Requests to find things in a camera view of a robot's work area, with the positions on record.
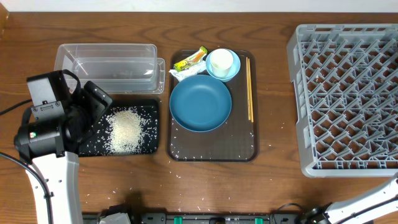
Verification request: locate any wooden chopstick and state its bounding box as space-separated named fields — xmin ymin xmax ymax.
xmin=247 ymin=58 xmax=254 ymax=123
xmin=246 ymin=57 xmax=252 ymax=122

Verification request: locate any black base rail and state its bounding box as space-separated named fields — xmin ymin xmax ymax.
xmin=83 ymin=205 xmax=298 ymax=224

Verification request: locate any silver foil wrapper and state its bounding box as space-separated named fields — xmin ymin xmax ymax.
xmin=169 ymin=61 xmax=206 ymax=82

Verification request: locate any clear plastic bin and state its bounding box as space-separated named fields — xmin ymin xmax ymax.
xmin=54 ymin=44 xmax=165 ymax=95

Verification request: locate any dark brown serving tray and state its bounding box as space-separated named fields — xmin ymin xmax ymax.
xmin=167 ymin=50 xmax=259 ymax=162

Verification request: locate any yellow green snack wrapper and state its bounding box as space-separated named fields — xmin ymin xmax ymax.
xmin=174 ymin=46 xmax=208 ymax=72

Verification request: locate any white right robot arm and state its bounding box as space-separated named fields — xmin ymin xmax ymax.
xmin=296 ymin=174 xmax=397 ymax=224

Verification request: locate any cream paper cup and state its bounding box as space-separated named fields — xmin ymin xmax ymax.
xmin=210 ymin=49 xmax=234 ymax=78

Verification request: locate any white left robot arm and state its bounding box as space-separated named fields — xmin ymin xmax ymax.
xmin=14 ymin=81 xmax=113 ymax=223

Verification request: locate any grey plastic dishwasher rack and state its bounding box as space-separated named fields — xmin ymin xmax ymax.
xmin=287 ymin=24 xmax=397 ymax=178

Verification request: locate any black waste tray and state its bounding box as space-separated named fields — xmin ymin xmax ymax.
xmin=79 ymin=99 xmax=159 ymax=157

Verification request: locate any light blue small bowl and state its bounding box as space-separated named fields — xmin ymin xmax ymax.
xmin=206 ymin=49 xmax=241 ymax=82

